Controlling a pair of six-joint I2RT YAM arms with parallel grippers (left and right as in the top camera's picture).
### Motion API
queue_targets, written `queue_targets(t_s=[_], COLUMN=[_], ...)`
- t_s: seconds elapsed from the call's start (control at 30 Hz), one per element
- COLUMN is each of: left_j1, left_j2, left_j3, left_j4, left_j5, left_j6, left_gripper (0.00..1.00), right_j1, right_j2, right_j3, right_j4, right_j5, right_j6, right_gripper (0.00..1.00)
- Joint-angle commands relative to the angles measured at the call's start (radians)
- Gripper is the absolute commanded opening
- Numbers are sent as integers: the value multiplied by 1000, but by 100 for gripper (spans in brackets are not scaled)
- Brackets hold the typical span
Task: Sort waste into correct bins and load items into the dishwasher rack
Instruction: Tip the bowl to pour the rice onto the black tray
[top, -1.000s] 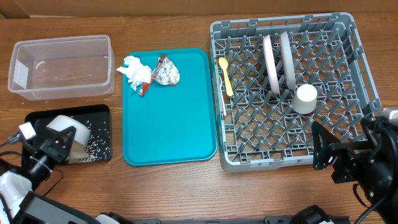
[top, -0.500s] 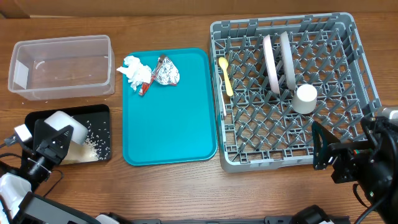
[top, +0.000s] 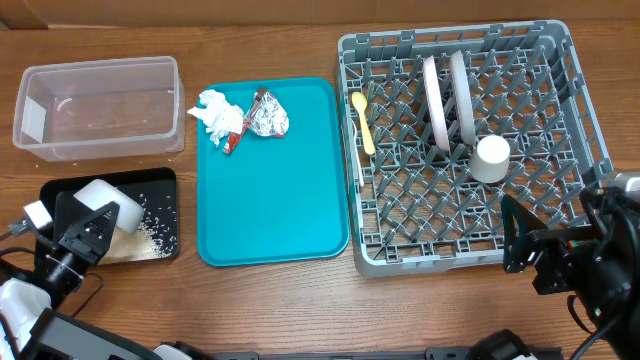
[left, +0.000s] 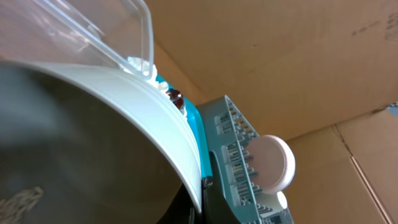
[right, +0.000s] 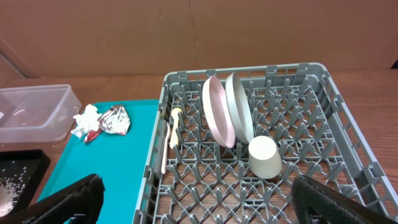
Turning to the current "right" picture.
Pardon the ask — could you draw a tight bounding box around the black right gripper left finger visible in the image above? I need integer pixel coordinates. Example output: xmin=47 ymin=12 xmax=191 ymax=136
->
xmin=1 ymin=174 xmax=105 ymax=224

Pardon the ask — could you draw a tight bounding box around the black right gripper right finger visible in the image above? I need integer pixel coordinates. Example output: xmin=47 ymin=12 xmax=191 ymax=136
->
xmin=291 ymin=175 xmax=395 ymax=224

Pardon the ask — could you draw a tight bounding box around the white paper cup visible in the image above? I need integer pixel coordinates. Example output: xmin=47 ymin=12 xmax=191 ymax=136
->
xmin=248 ymin=136 xmax=282 ymax=179

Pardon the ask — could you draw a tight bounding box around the red sauce packet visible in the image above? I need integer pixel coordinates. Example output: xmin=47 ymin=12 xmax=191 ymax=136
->
xmin=83 ymin=128 xmax=103 ymax=144

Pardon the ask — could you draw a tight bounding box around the white napkin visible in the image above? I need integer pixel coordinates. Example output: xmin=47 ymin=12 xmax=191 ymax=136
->
xmin=71 ymin=104 xmax=102 ymax=139

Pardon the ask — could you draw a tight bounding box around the foil wrapper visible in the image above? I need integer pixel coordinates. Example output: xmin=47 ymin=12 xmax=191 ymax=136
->
xmin=98 ymin=105 xmax=131 ymax=136

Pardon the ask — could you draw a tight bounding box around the yellow plastic spoon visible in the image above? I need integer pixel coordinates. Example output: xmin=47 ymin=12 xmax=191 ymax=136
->
xmin=169 ymin=108 xmax=182 ymax=148

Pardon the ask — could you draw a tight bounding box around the gray plate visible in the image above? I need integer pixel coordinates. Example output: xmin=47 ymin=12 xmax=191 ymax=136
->
xmin=225 ymin=73 xmax=254 ymax=144

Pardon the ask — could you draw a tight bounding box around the pink plastic utensil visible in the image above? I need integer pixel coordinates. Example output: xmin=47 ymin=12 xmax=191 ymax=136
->
xmin=161 ymin=123 xmax=171 ymax=175

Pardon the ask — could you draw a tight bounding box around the gray dishwasher rack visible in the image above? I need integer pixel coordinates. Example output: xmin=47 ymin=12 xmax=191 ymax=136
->
xmin=133 ymin=62 xmax=397 ymax=223

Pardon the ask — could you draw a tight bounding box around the teal serving tray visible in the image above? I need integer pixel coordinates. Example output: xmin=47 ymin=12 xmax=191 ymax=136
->
xmin=39 ymin=100 xmax=159 ymax=223

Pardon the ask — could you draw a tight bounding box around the black plastic tray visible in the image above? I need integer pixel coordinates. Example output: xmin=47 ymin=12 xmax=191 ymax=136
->
xmin=1 ymin=149 xmax=50 ymax=218

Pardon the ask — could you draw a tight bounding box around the spilled white grains pile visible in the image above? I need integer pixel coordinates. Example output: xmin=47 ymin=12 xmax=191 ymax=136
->
xmin=1 ymin=160 xmax=25 ymax=217

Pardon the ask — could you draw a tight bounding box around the clear plastic bin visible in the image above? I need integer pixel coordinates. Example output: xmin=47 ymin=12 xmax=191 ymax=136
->
xmin=1 ymin=84 xmax=82 ymax=143

